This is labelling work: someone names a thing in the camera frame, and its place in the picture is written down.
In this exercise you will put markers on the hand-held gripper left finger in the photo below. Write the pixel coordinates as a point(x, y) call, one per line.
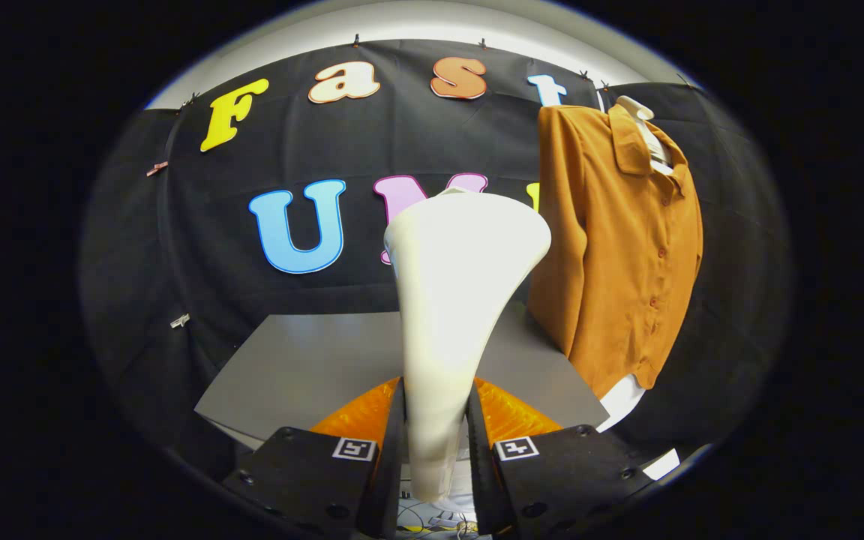
point(391, 480)

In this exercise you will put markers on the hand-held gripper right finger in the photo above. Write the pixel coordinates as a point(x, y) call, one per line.
point(483, 487)

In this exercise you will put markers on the white garment steamer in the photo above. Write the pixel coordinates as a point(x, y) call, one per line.
point(462, 300)

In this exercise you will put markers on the orange-brown button shirt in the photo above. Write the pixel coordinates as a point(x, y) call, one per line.
point(612, 262)

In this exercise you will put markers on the white clothes peg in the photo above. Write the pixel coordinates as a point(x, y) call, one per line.
point(179, 321)

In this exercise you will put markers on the white clothes hanger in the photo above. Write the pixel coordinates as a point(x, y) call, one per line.
point(653, 142)

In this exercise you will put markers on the pink clothes peg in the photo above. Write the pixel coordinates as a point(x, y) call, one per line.
point(156, 168)

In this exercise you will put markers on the black backdrop cloth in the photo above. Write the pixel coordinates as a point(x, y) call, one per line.
point(199, 247)

